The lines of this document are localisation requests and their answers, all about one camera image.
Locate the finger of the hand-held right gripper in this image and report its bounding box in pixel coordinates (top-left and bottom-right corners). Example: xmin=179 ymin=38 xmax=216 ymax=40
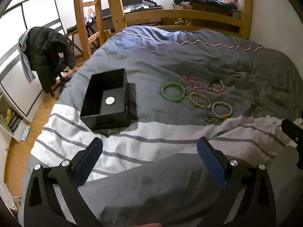
xmin=281 ymin=119 xmax=303 ymax=168

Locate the black storage box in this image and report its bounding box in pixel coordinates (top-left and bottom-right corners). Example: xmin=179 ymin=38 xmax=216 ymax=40
xmin=80 ymin=68 xmax=130 ymax=131

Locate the dark desk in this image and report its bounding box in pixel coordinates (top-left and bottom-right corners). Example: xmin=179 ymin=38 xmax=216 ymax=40
xmin=65 ymin=5 xmax=164 ymax=35

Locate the white sliding wardrobe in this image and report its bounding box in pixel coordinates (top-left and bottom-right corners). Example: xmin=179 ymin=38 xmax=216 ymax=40
xmin=0 ymin=0 xmax=65 ymax=123

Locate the grey white striped duvet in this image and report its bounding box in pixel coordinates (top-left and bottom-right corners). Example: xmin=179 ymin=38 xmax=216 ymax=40
xmin=18 ymin=25 xmax=303 ymax=227

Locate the light blue shirt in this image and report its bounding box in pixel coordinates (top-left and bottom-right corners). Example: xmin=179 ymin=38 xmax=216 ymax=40
xmin=18 ymin=30 xmax=36 ymax=84

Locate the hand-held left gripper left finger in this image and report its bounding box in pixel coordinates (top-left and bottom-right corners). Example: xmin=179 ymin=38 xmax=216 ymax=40
xmin=22 ymin=137 xmax=103 ymax=227

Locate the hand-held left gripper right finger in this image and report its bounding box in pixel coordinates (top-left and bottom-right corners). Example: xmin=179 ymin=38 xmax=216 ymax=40
xmin=197 ymin=137 xmax=278 ymax=227

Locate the white bracelet with orange bead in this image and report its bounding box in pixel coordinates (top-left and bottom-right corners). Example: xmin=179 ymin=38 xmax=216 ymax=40
xmin=211 ymin=101 xmax=234 ymax=120

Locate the wooden cabinet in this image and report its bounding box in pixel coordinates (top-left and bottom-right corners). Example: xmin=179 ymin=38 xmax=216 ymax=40
xmin=175 ymin=2 xmax=242 ymax=27

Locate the black puffer jacket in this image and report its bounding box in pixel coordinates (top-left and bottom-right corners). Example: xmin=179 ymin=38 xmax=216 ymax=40
xmin=25 ymin=26 xmax=76 ymax=94

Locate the yellow item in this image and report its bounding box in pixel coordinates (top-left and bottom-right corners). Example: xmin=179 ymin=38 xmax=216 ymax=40
xmin=0 ymin=109 xmax=15 ymax=128

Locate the wooden bed frame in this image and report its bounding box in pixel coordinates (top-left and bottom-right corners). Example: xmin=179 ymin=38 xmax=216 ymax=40
xmin=104 ymin=0 xmax=252 ymax=40

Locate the white shelf unit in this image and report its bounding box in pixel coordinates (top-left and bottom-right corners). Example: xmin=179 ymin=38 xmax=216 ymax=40
xmin=0 ymin=92 xmax=32 ymax=143

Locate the green jade bangle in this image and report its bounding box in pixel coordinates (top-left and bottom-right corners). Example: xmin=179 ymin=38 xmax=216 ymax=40
xmin=162 ymin=82 xmax=185 ymax=102

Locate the pink and white bead bracelet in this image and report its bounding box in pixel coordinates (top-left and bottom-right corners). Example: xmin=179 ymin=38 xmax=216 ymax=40
xmin=204 ymin=79 xmax=225 ymax=93

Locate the wooden ladder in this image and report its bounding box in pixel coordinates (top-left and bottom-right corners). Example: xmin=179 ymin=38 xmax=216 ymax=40
xmin=72 ymin=0 xmax=112 ymax=60

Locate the cream bead bracelet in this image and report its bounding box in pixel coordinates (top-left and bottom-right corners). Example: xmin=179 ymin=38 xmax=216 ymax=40
xmin=189 ymin=92 xmax=212 ymax=109

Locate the black office chair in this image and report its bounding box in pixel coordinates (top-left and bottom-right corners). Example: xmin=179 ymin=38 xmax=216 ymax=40
xmin=48 ymin=57 xmax=77 ymax=97

